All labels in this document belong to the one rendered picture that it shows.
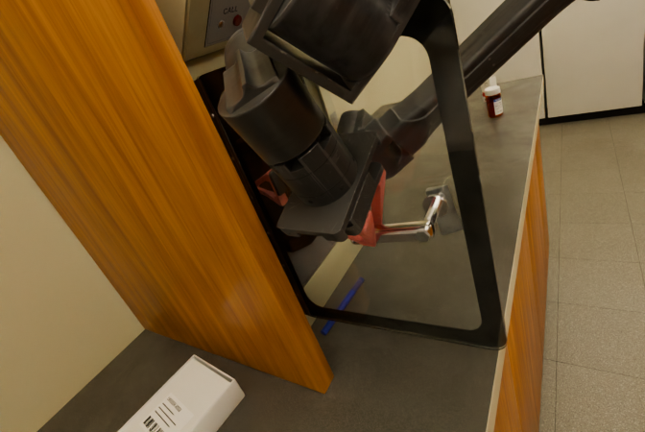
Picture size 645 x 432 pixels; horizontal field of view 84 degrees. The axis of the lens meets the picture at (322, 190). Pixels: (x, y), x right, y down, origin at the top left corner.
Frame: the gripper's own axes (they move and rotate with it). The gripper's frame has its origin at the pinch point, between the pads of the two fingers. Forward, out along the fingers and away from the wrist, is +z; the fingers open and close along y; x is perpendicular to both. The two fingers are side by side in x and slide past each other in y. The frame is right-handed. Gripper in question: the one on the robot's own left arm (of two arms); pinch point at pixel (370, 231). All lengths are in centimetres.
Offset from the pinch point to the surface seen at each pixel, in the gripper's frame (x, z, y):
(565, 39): 0, 176, -266
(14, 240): -64, -8, 13
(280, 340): -15.7, 12.5, 11.6
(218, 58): -23.2, -13.6, -17.2
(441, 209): 5.9, 1.9, -4.1
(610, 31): 27, 177, -267
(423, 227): 5.8, -1.0, -0.5
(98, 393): -55, 16, 31
